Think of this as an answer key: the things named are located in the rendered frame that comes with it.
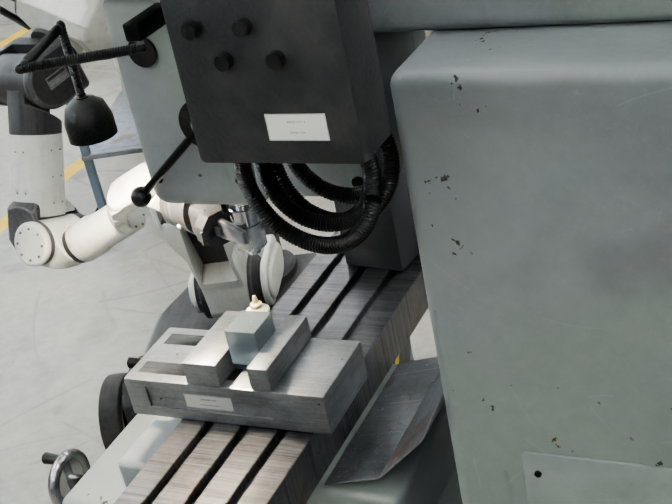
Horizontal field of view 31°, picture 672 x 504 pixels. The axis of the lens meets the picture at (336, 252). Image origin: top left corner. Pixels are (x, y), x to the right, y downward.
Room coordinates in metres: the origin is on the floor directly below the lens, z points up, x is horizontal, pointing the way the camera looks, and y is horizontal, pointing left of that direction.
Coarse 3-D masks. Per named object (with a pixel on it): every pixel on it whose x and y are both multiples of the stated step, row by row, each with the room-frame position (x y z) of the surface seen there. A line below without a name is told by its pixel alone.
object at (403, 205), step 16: (400, 176) 1.93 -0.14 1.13; (400, 192) 1.92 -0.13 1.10; (336, 208) 1.96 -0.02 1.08; (400, 208) 1.91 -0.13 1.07; (384, 224) 1.90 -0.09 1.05; (400, 224) 1.91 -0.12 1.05; (368, 240) 1.92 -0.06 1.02; (384, 240) 1.90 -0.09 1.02; (400, 240) 1.90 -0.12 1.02; (416, 240) 1.94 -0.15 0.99; (352, 256) 1.95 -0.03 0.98; (368, 256) 1.93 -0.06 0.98; (384, 256) 1.91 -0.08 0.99; (400, 256) 1.89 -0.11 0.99
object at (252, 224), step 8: (248, 216) 1.62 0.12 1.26; (256, 216) 1.62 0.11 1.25; (240, 224) 1.62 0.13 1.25; (248, 224) 1.62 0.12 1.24; (256, 224) 1.62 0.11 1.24; (248, 232) 1.62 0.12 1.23; (256, 232) 1.62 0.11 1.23; (264, 232) 1.63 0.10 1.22; (256, 240) 1.62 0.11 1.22; (264, 240) 1.63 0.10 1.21; (240, 248) 1.62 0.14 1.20; (248, 248) 1.62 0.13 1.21; (256, 248) 1.62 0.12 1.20
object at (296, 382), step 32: (288, 320) 1.62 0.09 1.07; (160, 352) 1.67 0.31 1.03; (288, 352) 1.55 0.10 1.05; (320, 352) 1.57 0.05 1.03; (352, 352) 1.55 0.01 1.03; (128, 384) 1.61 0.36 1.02; (160, 384) 1.58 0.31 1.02; (192, 384) 1.56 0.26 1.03; (224, 384) 1.54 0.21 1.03; (256, 384) 1.50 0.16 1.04; (288, 384) 1.50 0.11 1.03; (320, 384) 1.48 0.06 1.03; (352, 384) 1.53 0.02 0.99; (192, 416) 1.56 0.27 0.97; (224, 416) 1.53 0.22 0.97; (256, 416) 1.51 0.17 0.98; (288, 416) 1.48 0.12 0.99; (320, 416) 1.45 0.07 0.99
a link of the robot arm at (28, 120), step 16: (0, 64) 2.03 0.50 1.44; (16, 64) 2.00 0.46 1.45; (0, 80) 2.01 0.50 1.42; (16, 80) 1.98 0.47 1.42; (0, 96) 2.02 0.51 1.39; (16, 96) 1.98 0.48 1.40; (16, 112) 1.97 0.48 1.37; (32, 112) 1.96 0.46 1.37; (48, 112) 1.99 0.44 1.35; (16, 128) 1.96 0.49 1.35; (32, 128) 1.95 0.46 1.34; (48, 128) 1.96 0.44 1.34
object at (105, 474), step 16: (144, 416) 1.91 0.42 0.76; (128, 432) 1.86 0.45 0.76; (112, 448) 1.82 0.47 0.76; (128, 448) 1.81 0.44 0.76; (96, 464) 1.79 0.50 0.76; (112, 464) 1.77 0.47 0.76; (80, 480) 1.75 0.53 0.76; (96, 480) 1.74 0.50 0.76; (112, 480) 1.73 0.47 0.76; (80, 496) 1.70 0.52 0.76; (96, 496) 1.69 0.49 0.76; (112, 496) 1.68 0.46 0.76; (448, 496) 1.50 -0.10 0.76
